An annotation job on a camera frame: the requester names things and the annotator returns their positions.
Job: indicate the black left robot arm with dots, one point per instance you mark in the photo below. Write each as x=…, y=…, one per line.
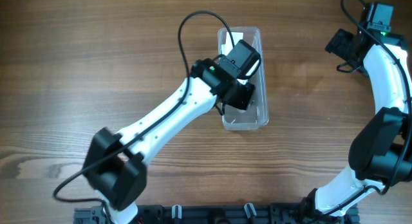
x=117, y=163

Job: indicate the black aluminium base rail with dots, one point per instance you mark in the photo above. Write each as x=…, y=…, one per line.
x=275, y=213

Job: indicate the clear plastic container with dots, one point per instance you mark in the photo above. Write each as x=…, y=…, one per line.
x=257, y=113

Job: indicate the white green medicine box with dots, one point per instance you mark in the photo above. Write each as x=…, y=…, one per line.
x=227, y=47

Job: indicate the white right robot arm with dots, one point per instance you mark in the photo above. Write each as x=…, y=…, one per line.
x=380, y=155

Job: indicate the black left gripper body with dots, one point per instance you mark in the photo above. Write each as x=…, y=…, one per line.
x=240, y=97

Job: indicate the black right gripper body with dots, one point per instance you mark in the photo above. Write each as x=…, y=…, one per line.
x=341, y=44

